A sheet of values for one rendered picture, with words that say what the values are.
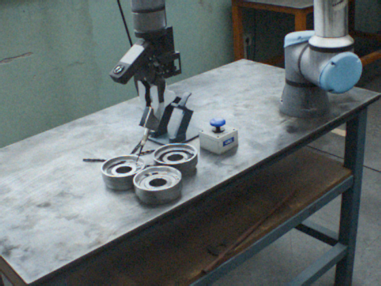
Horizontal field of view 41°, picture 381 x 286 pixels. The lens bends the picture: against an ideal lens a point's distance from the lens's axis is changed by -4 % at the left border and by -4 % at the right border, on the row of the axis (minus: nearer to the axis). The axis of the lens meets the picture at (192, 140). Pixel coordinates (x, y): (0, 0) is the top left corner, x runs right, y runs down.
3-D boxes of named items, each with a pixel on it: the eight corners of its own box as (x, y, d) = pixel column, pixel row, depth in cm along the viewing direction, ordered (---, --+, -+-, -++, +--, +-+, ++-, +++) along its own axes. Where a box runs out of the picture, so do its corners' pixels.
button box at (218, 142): (219, 155, 131) (218, 137, 128) (199, 147, 135) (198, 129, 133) (241, 144, 135) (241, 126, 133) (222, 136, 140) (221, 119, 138)
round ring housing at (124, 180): (149, 188, 118) (147, 172, 117) (103, 195, 117) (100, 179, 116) (146, 167, 128) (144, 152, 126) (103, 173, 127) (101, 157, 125)
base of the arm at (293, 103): (300, 94, 163) (300, 65, 159) (340, 106, 153) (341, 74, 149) (269, 109, 155) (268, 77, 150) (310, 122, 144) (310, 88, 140)
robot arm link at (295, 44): (312, 67, 156) (312, 23, 150) (336, 80, 145) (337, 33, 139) (277, 73, 153) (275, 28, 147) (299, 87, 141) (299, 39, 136)
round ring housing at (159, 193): (187, 201, 112) (186, 185, 111) (139, 210, 111) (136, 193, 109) (177, 178, 122) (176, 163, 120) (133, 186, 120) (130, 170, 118)
